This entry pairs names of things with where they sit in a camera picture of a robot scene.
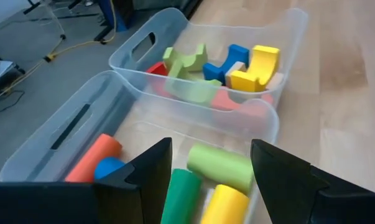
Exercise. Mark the orange cylinder block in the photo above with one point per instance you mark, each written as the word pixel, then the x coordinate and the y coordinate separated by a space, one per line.
pixel 94 155

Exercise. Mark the light green arch block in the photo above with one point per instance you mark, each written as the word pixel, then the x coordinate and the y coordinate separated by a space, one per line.
pixel 187 62
pixel 196 91

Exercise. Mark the small clear plastic bin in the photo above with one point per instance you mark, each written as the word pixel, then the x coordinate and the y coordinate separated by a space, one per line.
pixel 90 93
pixel 206 34

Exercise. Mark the blue arch block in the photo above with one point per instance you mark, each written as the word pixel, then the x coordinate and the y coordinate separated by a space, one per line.
pixel 218 71

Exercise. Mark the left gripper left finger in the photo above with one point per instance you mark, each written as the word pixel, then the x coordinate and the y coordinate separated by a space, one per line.
pixel 156 186

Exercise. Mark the blue cylinder block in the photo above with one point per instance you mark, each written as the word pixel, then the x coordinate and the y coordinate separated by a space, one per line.
pixel 108 166

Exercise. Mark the blue floor object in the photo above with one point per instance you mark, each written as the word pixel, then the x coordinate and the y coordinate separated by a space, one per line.
pixel 118 18

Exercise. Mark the yellow cylinder block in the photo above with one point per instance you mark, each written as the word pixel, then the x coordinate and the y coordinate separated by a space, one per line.
pixel 224 207

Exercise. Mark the black floor stand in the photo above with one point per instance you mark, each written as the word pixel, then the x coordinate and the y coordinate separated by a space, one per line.
pixel 104 33

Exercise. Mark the dark green cylinder block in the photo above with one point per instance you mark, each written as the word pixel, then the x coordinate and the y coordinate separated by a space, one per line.
pixel 181 199

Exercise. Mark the red arch block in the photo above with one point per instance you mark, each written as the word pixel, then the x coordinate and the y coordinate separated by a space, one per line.
pixel 158 69

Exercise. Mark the yellow arch block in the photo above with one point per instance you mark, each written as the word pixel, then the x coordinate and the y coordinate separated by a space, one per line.
pixel 262 65

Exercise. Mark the light green cylinder block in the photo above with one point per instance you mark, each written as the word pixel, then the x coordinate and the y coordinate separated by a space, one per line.
pixel 221 166

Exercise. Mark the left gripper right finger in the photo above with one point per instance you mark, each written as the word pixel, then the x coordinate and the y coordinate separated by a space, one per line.
pixel 283 193

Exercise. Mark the orange red block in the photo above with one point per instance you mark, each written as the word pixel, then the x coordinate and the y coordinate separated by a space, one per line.
pixel 230 102

